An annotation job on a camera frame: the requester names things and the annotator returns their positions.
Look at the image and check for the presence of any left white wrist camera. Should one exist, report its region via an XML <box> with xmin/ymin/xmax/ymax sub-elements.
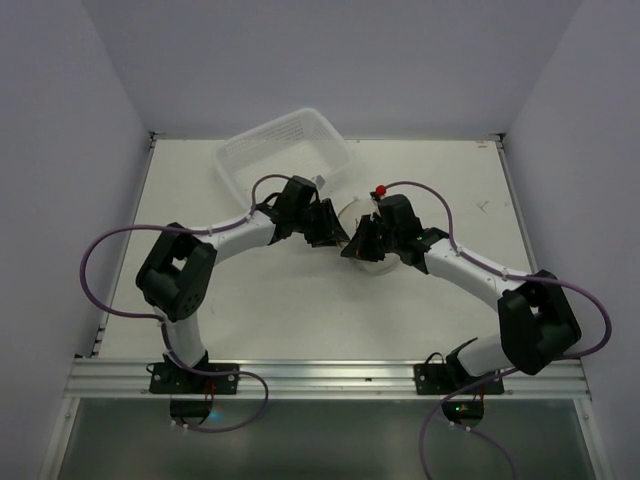
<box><xmin>311</xmin><ymin>175</ymin><xmax>326</xmax><ymax>191</ymax></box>

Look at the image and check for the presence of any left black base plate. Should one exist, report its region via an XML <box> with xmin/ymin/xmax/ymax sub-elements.
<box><xmin>146</xmin><ymin>360</ymin><xmax>239</xmax><ymax>395</ymax></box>

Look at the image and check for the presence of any white plastic perforated basket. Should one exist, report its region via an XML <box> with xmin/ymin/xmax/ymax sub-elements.
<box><xmin>212</xmin><ymin>108</ymin><xmax>354</xmax><ymax>209</ymax></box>

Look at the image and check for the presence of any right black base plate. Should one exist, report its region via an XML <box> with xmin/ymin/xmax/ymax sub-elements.
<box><xmin>413</xmin><ymin>352</ymin><xmax>505</xmax><ymax>395</ymax></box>

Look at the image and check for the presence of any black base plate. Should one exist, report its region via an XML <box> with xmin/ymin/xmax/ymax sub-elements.
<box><xmin>413</xmin><ymin>352</ymin><xmax>505</xmax><ymax>395</ymax></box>
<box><xmin>146</xmin><ymin>360</ymin><xmax>239</xmax><ymax>395</ymax></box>

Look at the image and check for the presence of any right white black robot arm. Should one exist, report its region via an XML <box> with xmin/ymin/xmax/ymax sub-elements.
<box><xmin>338</xmin><ymin>194</ymin><xmax>582</xmax><ymax>387</ymax></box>

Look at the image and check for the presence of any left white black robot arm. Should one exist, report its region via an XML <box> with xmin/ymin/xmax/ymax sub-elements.
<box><xmin>135</xmin><ymin>175</ymin><xmax>349</xmax><ymax>373</ymax></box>

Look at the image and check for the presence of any aluminium mounting rail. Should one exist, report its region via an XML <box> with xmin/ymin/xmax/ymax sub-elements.
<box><xmin>64</xmin><ymin>358</ymin><xmax>590</xmax><ymax>400</ymax></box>

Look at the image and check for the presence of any round white mesh laundry bag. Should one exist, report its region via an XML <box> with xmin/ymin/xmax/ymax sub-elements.
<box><xmin>338</xmin><ymin>197</ymin><xmax>400</xmax><ymax>275</ymax></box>

